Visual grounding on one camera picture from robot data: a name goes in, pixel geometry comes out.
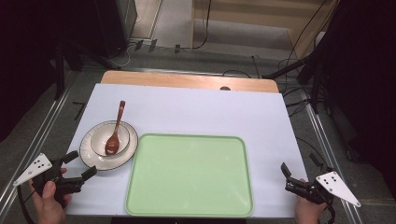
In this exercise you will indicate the thin black rod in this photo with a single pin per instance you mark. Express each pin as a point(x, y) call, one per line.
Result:
point(256, 67)

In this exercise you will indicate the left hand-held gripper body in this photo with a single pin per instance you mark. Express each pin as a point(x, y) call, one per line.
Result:
point(34, 169)

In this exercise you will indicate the black metal stand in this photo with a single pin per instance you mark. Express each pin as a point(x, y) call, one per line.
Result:
point(289, 68)

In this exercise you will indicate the person's left hand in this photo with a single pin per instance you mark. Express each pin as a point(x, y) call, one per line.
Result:
point(49, 208)

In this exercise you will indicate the light wooden panel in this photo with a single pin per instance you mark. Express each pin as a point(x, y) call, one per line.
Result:
point(264, 12)

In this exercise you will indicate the dark cabinet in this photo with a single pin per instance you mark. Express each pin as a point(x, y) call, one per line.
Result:
point(118, 25)

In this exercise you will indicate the aluminium floor rail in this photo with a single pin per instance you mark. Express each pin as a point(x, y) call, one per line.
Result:
point(34, 146)
point(323, 143)
point(186, 72)

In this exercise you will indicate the white bowl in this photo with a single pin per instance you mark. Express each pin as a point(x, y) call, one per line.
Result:
point(99, 137)

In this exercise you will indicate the white table mat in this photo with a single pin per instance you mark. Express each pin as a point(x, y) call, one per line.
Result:
point(199, 112)

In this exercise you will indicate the black tape marks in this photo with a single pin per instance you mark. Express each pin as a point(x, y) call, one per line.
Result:
point(79, 110)

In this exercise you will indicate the brown wooden spoon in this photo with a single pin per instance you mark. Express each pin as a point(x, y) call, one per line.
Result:
point(112, 145)

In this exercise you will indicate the black curtain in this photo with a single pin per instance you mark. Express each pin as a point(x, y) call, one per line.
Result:
point(28, 62)
point(364, 77)

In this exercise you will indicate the white plate with dark rim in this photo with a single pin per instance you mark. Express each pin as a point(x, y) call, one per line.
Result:
point(93, 160)

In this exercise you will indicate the light green tray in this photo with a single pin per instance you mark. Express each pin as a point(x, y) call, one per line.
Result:
point(190, 175)

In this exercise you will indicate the person's right hand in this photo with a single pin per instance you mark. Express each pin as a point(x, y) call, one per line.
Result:
point(308, 213)

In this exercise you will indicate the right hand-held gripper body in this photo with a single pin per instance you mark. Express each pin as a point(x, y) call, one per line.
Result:
point(337, 186)

